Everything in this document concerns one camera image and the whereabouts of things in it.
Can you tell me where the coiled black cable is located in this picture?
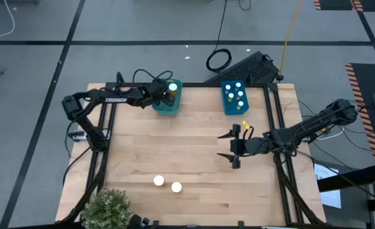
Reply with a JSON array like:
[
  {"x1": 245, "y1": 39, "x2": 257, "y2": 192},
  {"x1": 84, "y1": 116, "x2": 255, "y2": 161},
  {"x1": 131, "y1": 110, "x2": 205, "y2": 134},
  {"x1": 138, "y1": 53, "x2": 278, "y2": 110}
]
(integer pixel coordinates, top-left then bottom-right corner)
[{"x1": 205, "y1": 0, "x2": 233, "y2": 74}]

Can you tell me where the teal plastic bin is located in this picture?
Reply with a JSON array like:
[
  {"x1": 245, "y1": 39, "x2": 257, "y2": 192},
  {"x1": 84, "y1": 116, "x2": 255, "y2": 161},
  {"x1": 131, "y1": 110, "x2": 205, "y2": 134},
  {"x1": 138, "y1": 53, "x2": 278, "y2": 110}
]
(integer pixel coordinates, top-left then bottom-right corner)
[{"x1": 151, "y1": 78, "x2": 184, "y2": 117}]

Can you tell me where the blue plastic bin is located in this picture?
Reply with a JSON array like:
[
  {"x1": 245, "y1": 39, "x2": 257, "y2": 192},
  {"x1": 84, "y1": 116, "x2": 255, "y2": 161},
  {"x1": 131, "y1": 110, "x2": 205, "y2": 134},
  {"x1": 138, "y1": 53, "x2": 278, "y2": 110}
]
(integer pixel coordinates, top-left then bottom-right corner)
[{"x1": 221, "y1": 80, "x2": 250, "y2": 116}]

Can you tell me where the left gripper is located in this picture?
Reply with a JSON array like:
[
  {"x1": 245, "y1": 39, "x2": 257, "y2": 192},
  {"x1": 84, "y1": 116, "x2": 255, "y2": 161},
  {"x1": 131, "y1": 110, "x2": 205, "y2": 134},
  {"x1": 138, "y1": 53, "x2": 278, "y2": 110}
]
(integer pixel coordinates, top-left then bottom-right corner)
[{"x1": 142, "y1": 81, "x2": 177, "y2": 108}]

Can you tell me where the large amber pill bottle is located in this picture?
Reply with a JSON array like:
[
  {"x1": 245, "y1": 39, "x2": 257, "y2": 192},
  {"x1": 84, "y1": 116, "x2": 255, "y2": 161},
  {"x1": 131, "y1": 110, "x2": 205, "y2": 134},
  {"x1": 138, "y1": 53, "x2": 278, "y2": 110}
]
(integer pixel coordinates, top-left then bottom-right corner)
[{"x1": 167, "y1": 82, "x2": 179, "y2": 97}]

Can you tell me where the white paper sheet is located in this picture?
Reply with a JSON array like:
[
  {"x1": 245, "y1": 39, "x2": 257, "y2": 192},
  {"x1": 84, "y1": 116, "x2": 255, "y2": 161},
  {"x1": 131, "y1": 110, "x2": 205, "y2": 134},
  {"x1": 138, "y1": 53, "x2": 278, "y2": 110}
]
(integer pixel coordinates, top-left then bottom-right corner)
[{"x1": 313, "y1": 162, "x2": 343, "y2": 209}]

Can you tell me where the yellow cable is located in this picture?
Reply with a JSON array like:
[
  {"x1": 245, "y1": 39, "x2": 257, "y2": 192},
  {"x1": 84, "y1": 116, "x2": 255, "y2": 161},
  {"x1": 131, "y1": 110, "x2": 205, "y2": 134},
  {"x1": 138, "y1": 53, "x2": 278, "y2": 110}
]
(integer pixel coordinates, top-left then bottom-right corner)
[{"x1": 278, "y1": 0, "x2": 303, "y2": 80}]

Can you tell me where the black floor cable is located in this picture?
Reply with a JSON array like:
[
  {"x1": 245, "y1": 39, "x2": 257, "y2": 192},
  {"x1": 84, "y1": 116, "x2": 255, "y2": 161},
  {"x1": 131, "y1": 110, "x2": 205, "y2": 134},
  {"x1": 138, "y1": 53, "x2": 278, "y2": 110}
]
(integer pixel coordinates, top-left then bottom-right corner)
[{"x1": 62, "y1": 146, "x2": 92, "y2": 187}]

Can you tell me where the green artificial plant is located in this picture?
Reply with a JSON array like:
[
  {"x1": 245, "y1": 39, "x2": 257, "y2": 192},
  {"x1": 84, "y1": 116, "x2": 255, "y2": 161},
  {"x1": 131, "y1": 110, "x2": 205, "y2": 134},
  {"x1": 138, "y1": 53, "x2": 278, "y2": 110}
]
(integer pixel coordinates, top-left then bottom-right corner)
[{"x1": 81, "y1": 188, "x2": 134, "y2": 229}]

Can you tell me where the white floor cable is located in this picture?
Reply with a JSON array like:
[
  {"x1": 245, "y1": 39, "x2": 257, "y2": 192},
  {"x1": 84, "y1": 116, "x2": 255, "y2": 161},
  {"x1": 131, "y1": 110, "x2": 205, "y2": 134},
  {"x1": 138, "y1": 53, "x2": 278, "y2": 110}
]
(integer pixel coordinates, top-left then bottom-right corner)
[{"x1": 0, "y1": 0, "x2": 16, "y2": 41}]

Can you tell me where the black aluminium table frame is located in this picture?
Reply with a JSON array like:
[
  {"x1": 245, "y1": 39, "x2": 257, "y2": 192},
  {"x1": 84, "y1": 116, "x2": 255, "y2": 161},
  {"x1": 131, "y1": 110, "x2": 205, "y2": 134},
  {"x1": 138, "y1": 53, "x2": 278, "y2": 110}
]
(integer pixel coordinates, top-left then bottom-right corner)
[{"x1": 60, "y1": 71, "x2": 327, "y2": 229}]

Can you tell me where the black rounded object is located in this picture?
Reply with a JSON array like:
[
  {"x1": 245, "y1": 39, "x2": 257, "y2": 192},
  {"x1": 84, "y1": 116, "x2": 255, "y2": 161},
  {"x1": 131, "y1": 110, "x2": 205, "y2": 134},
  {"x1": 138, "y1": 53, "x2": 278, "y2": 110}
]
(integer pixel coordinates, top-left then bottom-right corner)
[{"x1": 128, "y1": 214, "x2": 150, "y2": 229}]

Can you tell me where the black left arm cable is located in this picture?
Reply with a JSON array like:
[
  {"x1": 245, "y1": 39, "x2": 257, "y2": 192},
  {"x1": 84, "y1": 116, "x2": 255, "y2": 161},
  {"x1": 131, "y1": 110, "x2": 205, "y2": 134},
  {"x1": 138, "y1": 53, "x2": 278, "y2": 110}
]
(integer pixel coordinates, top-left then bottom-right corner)
[{"x1": 132, "y1": 67, "x2": 174, "y2": 94}]

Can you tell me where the black perforated computer case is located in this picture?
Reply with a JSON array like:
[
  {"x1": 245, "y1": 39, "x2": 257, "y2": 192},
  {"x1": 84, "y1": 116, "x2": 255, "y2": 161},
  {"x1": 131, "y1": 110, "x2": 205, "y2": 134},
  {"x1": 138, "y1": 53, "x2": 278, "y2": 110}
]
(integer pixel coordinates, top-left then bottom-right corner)
[{"x1": 203, "y1": 50, "x2": 280, "y2": 85}]

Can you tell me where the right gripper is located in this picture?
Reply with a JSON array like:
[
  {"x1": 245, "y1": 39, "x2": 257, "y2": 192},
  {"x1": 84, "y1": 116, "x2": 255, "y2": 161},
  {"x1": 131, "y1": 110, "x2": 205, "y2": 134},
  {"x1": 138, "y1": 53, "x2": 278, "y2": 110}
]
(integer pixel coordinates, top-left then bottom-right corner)
[{"x1": 217, "y1": 124, "x2": 271, "y2": 169}]

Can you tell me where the black metal beam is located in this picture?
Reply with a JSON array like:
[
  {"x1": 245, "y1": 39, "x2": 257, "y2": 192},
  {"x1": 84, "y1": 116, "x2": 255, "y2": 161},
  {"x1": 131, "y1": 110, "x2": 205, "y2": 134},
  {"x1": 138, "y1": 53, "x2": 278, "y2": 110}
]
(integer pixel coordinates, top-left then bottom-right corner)
[{"x1": 317, "y1": 163, "x2": 375, "y2": 193}]

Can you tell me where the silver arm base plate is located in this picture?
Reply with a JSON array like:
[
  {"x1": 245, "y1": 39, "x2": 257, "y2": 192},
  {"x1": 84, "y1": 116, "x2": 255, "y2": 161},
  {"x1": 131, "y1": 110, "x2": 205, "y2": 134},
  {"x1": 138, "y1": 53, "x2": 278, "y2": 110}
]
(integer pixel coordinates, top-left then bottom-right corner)
[{"x1": 68, "y1": 130, "x2": 88, "y2": 142}]

